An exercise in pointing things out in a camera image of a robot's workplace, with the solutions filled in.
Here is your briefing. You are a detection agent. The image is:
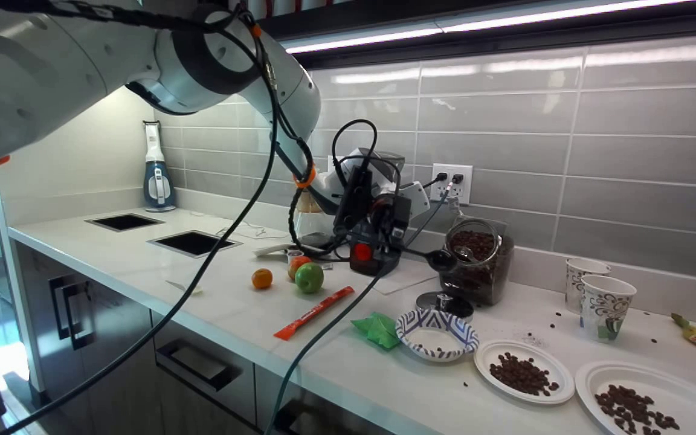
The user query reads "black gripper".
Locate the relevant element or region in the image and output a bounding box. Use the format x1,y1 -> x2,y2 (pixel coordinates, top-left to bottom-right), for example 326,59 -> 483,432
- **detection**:
350,167 -> 427,262

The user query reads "black ladle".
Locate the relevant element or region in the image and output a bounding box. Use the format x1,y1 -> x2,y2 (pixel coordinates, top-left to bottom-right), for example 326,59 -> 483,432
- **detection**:
401,245 -> 456,272

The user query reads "black coffee grinder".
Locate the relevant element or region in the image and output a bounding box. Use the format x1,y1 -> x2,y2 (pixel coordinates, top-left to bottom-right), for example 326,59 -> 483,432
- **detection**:
350,225 -> 406,278

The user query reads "glass jar with coffee beans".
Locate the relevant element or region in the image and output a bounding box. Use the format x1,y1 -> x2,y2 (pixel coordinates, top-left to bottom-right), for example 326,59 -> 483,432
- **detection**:
437,218 -> 517,311

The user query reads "blue patterned paper bowl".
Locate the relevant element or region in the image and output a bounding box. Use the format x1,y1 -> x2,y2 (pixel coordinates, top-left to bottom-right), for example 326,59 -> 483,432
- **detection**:
395,307 -> 481,367

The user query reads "green crumpled packet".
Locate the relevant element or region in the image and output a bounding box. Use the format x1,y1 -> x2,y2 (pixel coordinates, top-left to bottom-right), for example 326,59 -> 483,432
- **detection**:
350,309 -> 403,352

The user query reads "green apple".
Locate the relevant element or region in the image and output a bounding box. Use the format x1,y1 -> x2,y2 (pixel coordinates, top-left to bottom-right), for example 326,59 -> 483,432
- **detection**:
293,258 -> 328,300

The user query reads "reddish orange fruit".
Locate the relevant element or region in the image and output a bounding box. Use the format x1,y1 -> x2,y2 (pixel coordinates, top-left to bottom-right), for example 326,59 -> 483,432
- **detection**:
285,251 -> 313,286

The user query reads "orange stick packet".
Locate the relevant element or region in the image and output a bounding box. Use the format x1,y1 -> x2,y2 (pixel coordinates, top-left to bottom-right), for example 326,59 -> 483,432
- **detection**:
271,283 -> 361,342

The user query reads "small orange fruit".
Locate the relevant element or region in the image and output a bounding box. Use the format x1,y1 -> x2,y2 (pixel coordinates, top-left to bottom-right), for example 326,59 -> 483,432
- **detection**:
249,266 -> 279,295

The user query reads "small white paper plate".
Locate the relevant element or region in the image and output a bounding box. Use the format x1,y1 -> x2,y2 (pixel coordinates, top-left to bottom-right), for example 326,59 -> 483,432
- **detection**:
472,335 -> 577,408

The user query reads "patterned paper cup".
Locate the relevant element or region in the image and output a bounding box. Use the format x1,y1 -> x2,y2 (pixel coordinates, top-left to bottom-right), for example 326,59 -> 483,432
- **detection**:
577,272 -> 640,345
564,257 -> 615,317

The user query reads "black counter inset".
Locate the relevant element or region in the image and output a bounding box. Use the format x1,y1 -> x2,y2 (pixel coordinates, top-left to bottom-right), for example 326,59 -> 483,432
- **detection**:
84,210 -> 163,234
148,230 -> 238,258

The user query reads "under cabinet light strip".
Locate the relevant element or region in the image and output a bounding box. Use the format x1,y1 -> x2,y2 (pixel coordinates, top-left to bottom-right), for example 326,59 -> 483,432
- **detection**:
280,0 -> 692,59

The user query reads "white plastic spoon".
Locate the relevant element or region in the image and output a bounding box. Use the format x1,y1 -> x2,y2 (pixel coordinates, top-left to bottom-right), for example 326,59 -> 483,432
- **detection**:
163,276 -> 205,300

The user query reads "large white paper plate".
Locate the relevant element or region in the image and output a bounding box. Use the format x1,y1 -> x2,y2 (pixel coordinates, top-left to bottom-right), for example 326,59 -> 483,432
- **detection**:
574,357 -> 696,435

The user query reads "white wall outlet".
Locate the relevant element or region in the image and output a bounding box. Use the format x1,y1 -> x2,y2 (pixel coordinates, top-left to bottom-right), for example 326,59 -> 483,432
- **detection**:
427,159 -> 477,206

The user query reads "black power cable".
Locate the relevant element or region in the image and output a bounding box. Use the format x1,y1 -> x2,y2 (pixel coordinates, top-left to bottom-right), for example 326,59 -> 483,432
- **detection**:
267,168 -> 470,435

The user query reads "black drawer handle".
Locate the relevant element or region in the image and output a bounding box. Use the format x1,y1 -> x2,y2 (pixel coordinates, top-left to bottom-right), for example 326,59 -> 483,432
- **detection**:
268,396 -> 391,435
152,335 -> 247,394

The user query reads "black cabinet door handle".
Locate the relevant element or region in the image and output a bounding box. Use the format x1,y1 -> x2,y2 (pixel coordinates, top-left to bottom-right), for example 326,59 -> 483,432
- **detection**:
47,272 -> 77,341
62,281 -> 96,350

